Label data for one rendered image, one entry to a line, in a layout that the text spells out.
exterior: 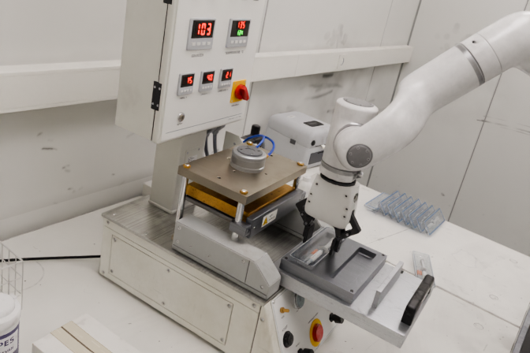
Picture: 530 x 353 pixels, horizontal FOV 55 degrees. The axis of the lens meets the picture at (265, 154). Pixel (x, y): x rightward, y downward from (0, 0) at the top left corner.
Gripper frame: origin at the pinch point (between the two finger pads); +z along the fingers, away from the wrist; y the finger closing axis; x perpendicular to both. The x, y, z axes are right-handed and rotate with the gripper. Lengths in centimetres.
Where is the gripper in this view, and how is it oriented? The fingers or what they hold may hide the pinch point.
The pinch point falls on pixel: (321, 240)
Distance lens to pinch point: 113.9
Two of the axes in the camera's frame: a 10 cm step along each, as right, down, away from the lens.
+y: -8.3, -3.4, 4.3
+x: -5.2, 2.1, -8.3
